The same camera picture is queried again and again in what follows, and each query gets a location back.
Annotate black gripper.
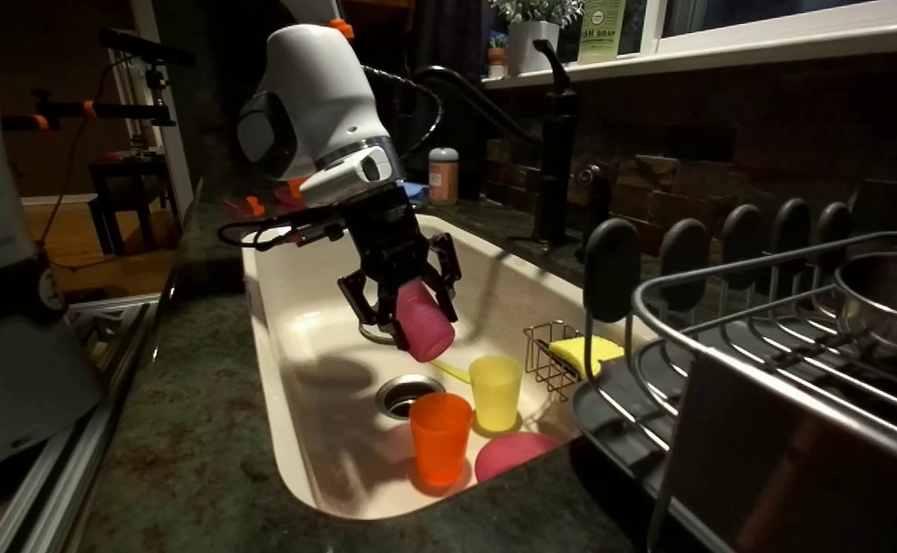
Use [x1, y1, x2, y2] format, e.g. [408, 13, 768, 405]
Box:
[335, 181, 468, 351]

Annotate pink plastic cup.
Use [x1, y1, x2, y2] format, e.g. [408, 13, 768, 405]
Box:
[393, 276, 462, 365]

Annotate yellow plastic cup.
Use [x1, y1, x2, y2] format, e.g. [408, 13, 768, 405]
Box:
[468, 354, 524, 438]

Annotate orange plastic cup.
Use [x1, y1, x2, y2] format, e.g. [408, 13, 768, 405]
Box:
[406, 389, 477, 494]

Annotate grey rack utensil holder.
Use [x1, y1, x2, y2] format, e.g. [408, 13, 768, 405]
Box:
[659, 351, 897, 553]

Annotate glass pot lid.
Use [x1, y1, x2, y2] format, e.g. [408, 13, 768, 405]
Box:
[357, 300, 412, 347]

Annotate yellow plastic spoon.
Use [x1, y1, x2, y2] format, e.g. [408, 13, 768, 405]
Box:
[431, 354, 478, 389]

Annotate metal sink drain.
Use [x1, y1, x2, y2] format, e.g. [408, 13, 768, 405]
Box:
[376, 373, 448, 422]

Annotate white sink basin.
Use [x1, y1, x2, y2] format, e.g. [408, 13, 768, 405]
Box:
[240, 213, 618, 523]

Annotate yellow sponge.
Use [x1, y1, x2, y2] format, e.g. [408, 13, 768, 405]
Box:
[547, 334, 628, 379]

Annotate pink plate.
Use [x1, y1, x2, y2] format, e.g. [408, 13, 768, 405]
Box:
[472, 428, 566, 488]

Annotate dark bronze faucet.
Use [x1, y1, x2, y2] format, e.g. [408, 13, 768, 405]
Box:
[415, 37, 588, 252]

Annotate potted plant white pot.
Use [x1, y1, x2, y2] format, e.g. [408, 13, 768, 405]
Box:
[487, 0, 588, 77]

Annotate dark wooden stool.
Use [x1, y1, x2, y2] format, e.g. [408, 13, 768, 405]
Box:
[86, 149, 186, 258]

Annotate green dish soap bottle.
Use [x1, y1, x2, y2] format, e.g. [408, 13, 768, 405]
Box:
[579, 0, 628, 64]

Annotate black stand orange clamps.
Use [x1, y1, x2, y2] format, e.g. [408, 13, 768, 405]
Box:
[0, 28, 198, 137]

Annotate stainless steel bowl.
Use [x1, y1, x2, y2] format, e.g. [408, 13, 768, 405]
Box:
[831, 249, 897, 358]

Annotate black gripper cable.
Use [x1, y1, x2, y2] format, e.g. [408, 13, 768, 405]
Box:
[215, 205, 357, 255]

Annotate wire sponge caddy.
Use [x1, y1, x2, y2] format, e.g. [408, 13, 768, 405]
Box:
[522, 316, 596, 400]

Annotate metal cart frame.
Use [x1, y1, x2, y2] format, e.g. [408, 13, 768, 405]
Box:
[0, 292, 172, 553]

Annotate metal wire drying rack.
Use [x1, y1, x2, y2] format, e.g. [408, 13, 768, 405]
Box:
[567, 195, 897, 553]

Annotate white window frame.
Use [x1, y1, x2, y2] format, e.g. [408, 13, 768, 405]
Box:
[482, 0, 897, 91]

